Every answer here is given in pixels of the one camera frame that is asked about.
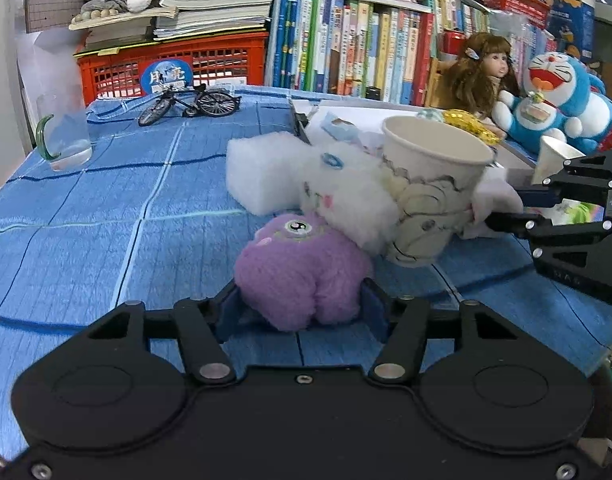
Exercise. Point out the clear glass cup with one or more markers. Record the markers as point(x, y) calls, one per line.
point(62, 135)

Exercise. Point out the white fluffy plush toy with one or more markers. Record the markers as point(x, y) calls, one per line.
point(345, 187)

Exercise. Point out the miniature black bicycle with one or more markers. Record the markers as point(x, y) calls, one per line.
point(206, 102)

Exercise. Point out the pale pink knit sock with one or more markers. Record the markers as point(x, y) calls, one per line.
point(492, 194)

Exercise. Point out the blue Doraemon plush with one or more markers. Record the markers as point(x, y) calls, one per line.
point(562, 100)

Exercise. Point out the purple plush toy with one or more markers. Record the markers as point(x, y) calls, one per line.
point(298, 269)

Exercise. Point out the red soda can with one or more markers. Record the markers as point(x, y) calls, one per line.
point(452, 42)

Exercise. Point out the black binder clip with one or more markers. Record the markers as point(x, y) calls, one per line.
point(300, 110)

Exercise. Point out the stack of flat books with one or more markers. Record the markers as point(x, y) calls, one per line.
point(107, 24)

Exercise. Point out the red plastic crate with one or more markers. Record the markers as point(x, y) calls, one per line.
point(139, 70)

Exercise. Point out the row of upright books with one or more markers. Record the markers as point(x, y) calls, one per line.
point(385, 49)

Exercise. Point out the small white paper cup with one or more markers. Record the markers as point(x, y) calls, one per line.
point(553, 152)

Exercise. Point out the brown haired doll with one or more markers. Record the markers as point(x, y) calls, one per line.
point(483, 69)

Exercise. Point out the gold sequin pouch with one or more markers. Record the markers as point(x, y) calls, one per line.
point(468, 122)

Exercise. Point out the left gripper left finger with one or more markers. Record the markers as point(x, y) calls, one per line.
point(199, 327)

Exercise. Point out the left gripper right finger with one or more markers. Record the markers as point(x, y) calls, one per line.
point(404, 327)

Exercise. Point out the white foam block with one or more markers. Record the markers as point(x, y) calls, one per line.
point(261, 173)

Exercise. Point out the blue checked tablecloth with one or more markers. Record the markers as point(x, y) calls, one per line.
point(148, 218)

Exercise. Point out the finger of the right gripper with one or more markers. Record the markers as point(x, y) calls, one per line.
point(525, 224)
point(586, 179)

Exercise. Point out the large drawn paper cup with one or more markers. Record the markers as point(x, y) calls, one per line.
point(431, 172)

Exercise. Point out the green scrunchie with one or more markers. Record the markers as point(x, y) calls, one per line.
point(574, 212)

